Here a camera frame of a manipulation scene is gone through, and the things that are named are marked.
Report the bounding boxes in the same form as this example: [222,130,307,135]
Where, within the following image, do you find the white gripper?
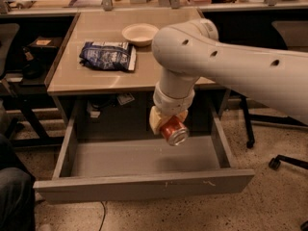
[149,85,194,135]

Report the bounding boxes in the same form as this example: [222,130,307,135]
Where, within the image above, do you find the orange soda can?
[160,116,189,146]

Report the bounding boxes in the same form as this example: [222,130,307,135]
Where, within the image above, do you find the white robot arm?
[149,19,308,134]

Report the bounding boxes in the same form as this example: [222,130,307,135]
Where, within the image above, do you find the open grey drawer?
[35,101,254,203]

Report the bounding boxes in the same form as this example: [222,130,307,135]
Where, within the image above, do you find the grey cabinet with top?
[44,7,241,127]

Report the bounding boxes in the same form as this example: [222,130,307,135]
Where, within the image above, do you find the white tag under cabinet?
[117,93,135,105]

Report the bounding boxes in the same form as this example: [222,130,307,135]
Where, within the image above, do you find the white paper bowl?
[122,23,159,47]

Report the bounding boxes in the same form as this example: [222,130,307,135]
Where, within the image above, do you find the blue chip bag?
[79,41,137,72]

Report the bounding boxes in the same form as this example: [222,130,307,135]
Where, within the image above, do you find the black chair base wheel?
[269,155,308,170]

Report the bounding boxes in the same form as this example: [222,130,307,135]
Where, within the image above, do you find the black bag under desk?
[21,36,64,80]

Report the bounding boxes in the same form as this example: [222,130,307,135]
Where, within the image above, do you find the person's leg in jeans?
[0,135,36,231]

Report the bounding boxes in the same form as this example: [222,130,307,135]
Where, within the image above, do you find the black office chair left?
[0,23,19,97]

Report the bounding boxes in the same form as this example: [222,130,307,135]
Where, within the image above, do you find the black cable on floor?
[98,201,108,231]

